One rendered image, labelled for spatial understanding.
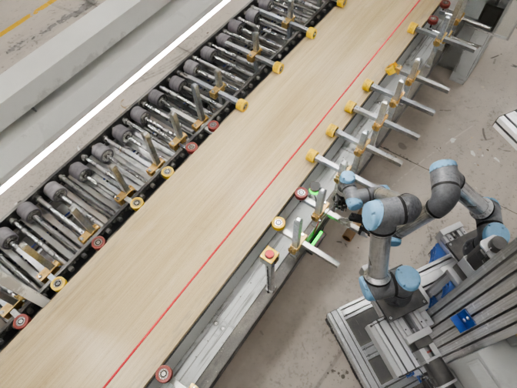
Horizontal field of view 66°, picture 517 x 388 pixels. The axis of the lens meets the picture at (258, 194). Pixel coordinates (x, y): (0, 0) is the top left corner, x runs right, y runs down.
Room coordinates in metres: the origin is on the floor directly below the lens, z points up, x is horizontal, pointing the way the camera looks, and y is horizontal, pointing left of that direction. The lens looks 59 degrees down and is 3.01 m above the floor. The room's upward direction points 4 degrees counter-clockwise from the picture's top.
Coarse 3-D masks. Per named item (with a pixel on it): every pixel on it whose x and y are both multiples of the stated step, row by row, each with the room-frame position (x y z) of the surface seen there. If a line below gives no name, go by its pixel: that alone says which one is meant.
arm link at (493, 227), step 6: (480, 222) 0.82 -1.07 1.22; (486, 222) 0.81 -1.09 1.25; (492, 222) 0.80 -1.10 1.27; (498, 222) 0.79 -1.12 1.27; (480, 228) 0.80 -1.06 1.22; (486, 228) 0.77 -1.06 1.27; (492, 228) 0.77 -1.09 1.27; (498, 228) 0.77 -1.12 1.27; (504, 228) 0.77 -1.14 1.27; (480, 234) 0.77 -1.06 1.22; (486, 234) 0.74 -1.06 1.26; (492, 234) 0.74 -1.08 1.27; (498, 234) 0.74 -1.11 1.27; (504, 234) 0.74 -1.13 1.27; (474, 240) 0.77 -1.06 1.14; (480, 240) 0.74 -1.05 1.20
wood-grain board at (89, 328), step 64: (384, 0) 3.10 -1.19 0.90; (320, 64) 2.38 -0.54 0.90; (384, 64) 2.33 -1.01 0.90; (256, 128) 1.80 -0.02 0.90; (320, 128) 1.76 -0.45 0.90; (192, 192) 1.31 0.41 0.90; (256, 192) 1.28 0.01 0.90; (128, 256) 0.92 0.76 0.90; (192, 256) 0.89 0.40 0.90; (64, 320) 0.58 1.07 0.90; (128, 320) 0.56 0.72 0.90; (192, 320) 0.53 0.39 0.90; (0, 384) 0.29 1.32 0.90; (64, 384) 0.27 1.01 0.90; (128, 384) 0.25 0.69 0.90
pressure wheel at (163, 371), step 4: (160, 368) 0.31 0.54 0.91; (164, 368) 0.31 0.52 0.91; (168, 368) 0.31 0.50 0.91; (156, 372) 0.30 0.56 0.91; (160, 372) 0.30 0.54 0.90; (164, 372) 0.29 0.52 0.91; (168, 372) 0.29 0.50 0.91; (172, 372) 0.30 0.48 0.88; (156, 376) 0.28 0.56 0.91; (160, 376) 0.28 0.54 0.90; (164, 376) 0.27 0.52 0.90; (168, 376) 0.27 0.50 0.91; (160, 380) 0.26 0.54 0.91; (164, 380) 0.26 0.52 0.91; (168, 380) 0.26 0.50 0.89
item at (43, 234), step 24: (312, 0) 3.41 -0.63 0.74; (264, 24) 3.12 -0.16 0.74; (144, 144) 1.86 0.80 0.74; (72, 192) 1.48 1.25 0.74; (96, 192) 1.47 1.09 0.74; (48, 216) 1.31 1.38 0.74; (96, 216) 1.28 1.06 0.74; (48, 240) 1.14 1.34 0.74; (72, 240) 1.13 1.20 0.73; (0, 264) 1.00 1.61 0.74; (24, 264) 0.99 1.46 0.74
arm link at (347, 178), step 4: (344, 172) 1.09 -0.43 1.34; (348, 172) 1.09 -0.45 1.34; (352, 172) 1.09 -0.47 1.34; (340, 176) 1.08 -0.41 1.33; (344, 176) 1.07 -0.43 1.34; (348, 176) 1.07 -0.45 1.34; (352, 176) 1.07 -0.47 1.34; (340, 180) 1.07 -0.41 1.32; (344, 180) 1.05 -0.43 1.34; (348, 180) 1.05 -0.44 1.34; (352, 180) 1.05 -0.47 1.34; (340, 184) 1.06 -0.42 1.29; (344, 184) 1.04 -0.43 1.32; (348, 184) 1.04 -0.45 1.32; (352, 184) 1.03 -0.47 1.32; (340, 188) 1.06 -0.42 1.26
